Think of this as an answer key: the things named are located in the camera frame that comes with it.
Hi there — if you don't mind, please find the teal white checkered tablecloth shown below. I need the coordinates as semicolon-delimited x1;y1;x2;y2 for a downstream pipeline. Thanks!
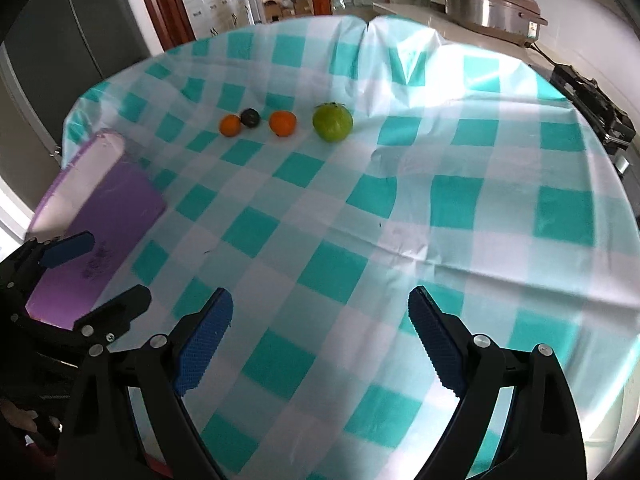
63;16;639;479

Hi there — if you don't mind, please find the person's left hand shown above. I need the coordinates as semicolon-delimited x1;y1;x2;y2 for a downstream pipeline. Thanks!
1;399;61;456

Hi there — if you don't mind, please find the black device on counter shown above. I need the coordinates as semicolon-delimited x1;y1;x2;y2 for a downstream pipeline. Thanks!
550;64;636;155

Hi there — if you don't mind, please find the red wooden door frame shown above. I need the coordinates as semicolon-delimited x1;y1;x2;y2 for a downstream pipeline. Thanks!
143;0;195;50

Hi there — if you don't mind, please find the grey refrigerator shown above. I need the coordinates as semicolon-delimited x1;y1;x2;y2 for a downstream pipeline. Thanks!
1;0;151;208

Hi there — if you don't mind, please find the dark fruit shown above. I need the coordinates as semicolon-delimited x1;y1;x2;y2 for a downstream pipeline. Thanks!
240;108;262;129

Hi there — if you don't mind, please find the orange tangerine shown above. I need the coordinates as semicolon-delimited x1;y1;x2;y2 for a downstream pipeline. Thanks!
218;114;242;138
269;110;297;138

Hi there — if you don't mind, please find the purple fabric storage box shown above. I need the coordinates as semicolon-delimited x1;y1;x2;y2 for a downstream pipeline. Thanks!
26;130;166;328

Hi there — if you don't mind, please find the silver electric cooker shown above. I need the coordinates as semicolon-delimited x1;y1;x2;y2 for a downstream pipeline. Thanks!
445;0;548;46

